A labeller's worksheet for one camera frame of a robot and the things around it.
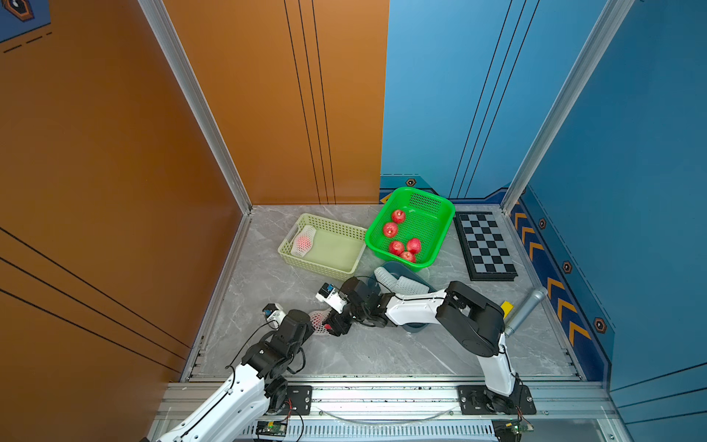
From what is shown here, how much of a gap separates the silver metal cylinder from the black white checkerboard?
9 centimetres

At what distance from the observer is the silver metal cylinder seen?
2.83 feet

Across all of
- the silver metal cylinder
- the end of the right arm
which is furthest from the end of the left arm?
the silver metal cylinder

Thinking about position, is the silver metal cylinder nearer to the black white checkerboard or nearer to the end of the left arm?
the black white checkerboard
